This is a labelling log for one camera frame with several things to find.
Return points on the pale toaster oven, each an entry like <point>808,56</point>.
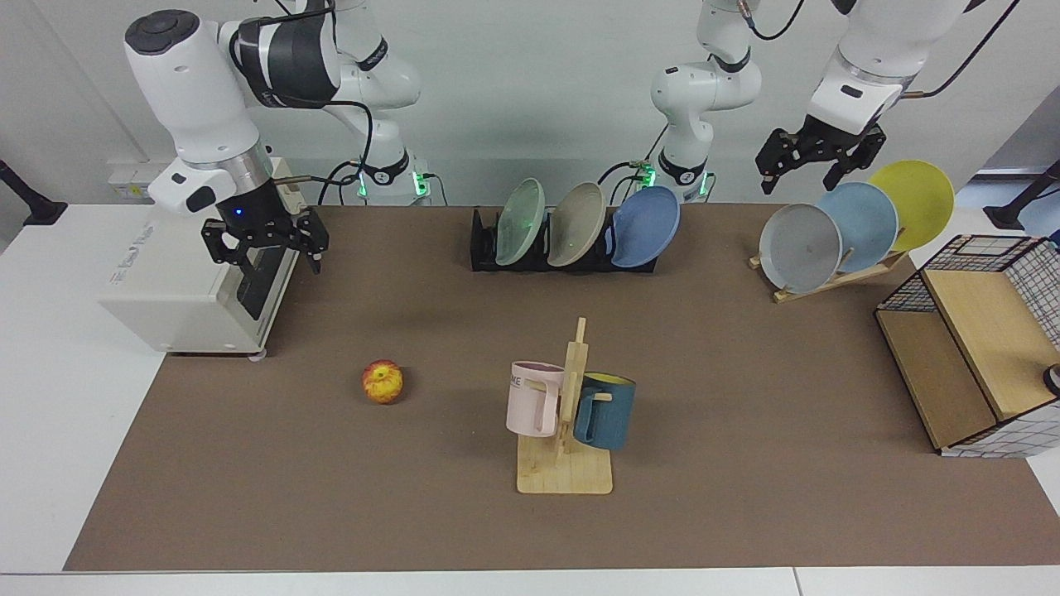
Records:
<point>166,290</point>

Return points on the brown table cloth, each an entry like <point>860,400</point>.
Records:
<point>331,497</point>

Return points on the wooden plate rack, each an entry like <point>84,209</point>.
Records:
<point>828,281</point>

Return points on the black stand foot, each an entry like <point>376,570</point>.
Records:
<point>37,211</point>
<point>1006,217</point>

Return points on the pink mug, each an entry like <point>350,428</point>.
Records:
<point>526,401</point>

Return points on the grey plate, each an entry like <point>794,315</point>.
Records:
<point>799,248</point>

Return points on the light blue plate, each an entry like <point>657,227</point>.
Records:
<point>865,223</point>

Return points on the red yellow apple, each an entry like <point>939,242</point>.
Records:
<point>383,382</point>

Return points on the beige plate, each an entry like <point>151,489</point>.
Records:
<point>575,225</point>

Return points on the wooden mug stand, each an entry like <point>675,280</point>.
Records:
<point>563,476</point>

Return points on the pale green plate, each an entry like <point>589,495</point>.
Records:
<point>520,223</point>

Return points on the black dish rack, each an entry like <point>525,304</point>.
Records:
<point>484,248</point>

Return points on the teal mug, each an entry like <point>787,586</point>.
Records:
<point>609,414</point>

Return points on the yellow plate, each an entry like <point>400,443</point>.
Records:
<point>919,199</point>

